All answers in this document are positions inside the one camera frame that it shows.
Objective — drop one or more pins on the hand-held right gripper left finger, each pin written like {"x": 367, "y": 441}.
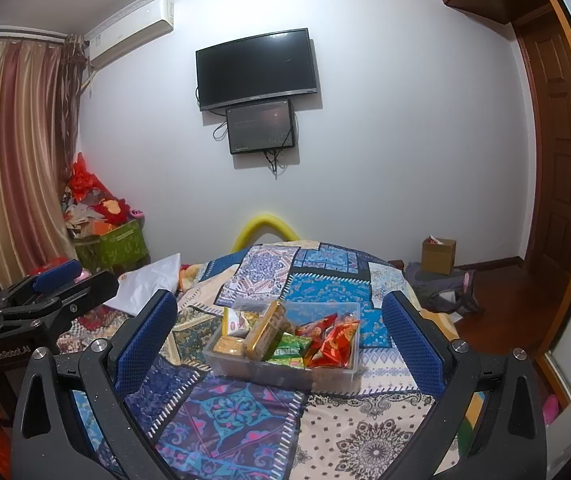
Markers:
{"x": 148, "y": 340}

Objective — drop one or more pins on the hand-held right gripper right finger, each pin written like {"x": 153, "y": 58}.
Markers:
{"x": 410, "y": 345}

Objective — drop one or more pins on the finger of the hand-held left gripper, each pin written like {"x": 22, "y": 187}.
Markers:
{"x": 90, "y": 290}
{"x": 55, "y": 272}

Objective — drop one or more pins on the orange cookie packet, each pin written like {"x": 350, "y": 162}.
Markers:
{"x": 349, "y": 319}

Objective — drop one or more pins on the beige cracker packet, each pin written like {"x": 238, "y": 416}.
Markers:
{"x": 229, "y": 345}

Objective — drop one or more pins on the yellow snack packet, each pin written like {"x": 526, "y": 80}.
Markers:
{"x": 240, "y": 321}

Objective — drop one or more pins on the red striped snack packet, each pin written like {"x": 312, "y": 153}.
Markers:
{"x": 317, "y": 326}

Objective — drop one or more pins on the brown stick snack packet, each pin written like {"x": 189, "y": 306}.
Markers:
{"x": 265, "y": 332}

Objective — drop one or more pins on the green snack packet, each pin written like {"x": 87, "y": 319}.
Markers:
{"x": 289, "y": 349}

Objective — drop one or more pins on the clear plastic container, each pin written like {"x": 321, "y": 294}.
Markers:
{"x": 275, "y": 375}

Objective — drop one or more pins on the green storage box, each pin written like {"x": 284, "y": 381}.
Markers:
{"x": 115, "y": 247}

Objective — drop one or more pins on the grey backpack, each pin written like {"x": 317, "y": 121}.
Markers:
{"x": 440, "y": 295}

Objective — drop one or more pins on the white pillow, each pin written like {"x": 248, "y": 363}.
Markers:
{"x": 150, "y": 275}

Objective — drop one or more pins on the red plush toy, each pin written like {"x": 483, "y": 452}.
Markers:
{"x": 111, "y": 210}

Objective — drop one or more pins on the pink round toy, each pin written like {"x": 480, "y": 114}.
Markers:
{"x": 137, "y": 214}

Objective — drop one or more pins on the cardboard box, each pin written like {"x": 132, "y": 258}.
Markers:
{"x": 438, "y": 256}

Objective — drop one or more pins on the red plastic bag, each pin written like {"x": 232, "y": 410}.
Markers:
{"x": 85, "y": 180}

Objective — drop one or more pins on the blue patchwork blanket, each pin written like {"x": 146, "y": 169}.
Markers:
{"x": 245, "y": 410}

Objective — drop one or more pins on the striped red curtain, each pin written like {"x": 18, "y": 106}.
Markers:
{"x": 10, "y": 160}

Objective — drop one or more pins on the pink soft item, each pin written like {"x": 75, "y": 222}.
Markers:
{"x": 549, "y": 409}

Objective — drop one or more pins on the yellow foam tube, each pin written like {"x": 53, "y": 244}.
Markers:
{"x": 265, "y": 224}

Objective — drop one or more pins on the small black monitor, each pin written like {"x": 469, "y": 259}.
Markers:
{"x": 260, "y": 127}

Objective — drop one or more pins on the brown wooden door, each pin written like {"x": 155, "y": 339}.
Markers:
{"x": 560, "y": 160}

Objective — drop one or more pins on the white air conditioner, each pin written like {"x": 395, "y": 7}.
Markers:
{"x": 130, "y": 30}

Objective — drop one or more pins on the large black television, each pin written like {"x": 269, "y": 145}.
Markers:
{"x": 255, "y": 70}

